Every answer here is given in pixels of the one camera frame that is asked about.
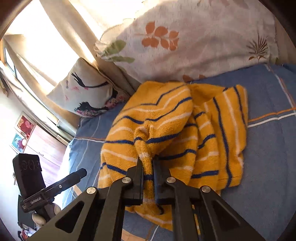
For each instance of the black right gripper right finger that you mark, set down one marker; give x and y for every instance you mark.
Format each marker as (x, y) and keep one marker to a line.
(163, 192)

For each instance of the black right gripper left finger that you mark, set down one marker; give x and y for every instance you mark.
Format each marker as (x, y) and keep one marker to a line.
(134, 193)

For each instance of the yellow striped knit sweater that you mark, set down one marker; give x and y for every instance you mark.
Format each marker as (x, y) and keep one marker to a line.
(197, 130)

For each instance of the left hand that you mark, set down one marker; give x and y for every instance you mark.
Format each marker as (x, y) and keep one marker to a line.
(44, 214)

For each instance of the blue checked bed sheet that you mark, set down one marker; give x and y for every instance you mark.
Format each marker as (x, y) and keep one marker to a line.
(266, 196)

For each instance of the woman silhouette print pillow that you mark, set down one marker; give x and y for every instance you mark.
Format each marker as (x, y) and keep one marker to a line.
(85, 92)

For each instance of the leaf print white pillow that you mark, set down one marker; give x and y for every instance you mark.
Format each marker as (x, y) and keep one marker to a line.
(190, 40)

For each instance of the wooden headboard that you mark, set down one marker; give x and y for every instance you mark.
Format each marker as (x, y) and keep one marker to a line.
(44, 40)

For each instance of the floral wall pictures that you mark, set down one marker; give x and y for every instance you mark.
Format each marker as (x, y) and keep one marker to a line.
(24, 128)

